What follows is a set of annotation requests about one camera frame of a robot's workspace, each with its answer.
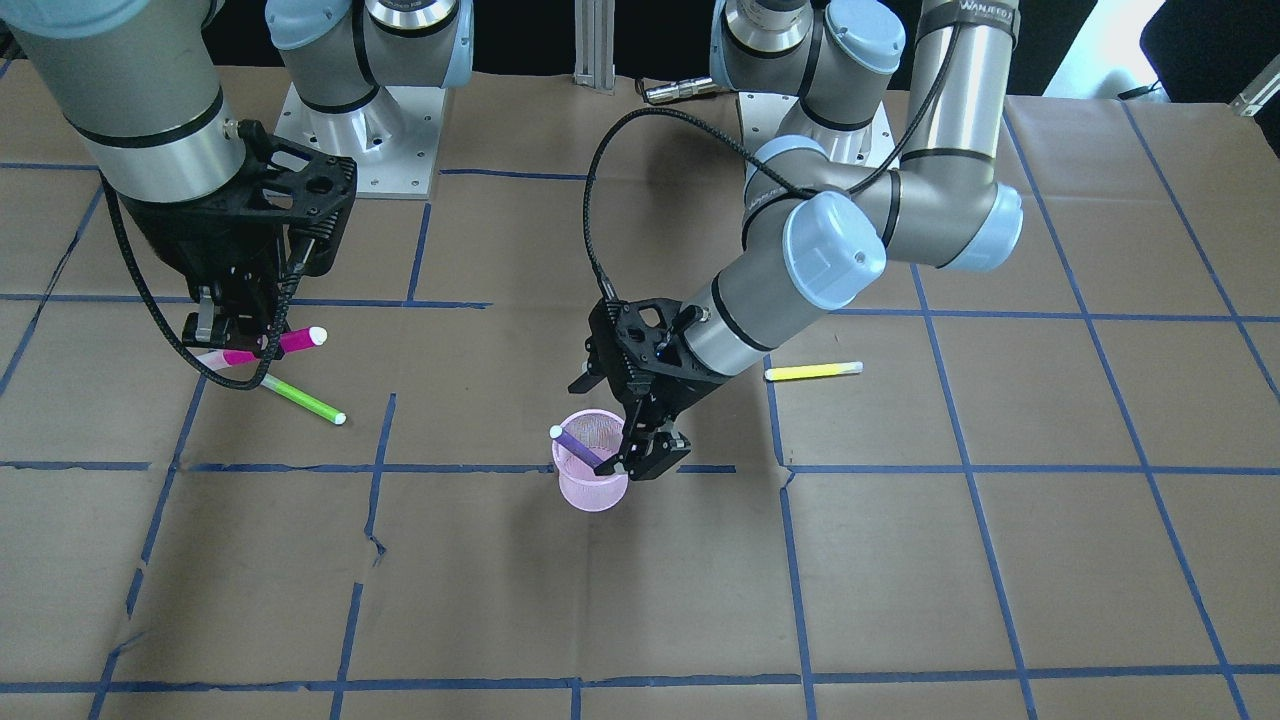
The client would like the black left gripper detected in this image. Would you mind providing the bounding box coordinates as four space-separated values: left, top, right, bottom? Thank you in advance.
568 299 723 480

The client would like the purple marker pen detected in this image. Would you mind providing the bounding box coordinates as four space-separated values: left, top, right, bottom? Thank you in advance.
549 425 605 469

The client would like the pink marker pen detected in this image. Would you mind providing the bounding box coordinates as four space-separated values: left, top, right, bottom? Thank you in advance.
196 325 329 369

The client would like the aluminium frame post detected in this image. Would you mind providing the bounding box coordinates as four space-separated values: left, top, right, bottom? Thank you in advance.
573 0 616 95

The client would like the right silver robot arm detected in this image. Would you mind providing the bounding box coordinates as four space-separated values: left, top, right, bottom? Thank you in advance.
3 1 474 354

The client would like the green marker pen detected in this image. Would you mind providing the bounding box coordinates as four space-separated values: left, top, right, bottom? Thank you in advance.
260 375 347 427

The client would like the brown paper table cover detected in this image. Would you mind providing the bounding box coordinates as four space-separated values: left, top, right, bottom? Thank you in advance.
1 61 1279 719

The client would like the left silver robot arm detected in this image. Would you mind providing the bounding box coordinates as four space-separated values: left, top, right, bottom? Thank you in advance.
570 1 1023 480

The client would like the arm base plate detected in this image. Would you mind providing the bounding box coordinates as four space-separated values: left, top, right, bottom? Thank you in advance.
275 86 451 201
736 92 893 170

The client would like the pink mesh cup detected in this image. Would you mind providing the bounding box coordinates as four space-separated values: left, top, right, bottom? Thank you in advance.
549 409 628 512

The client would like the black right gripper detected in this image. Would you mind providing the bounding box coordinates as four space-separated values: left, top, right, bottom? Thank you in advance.
123 120 358 359

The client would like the yellow marker pen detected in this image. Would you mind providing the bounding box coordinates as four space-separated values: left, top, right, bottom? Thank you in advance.
763 361 864 383

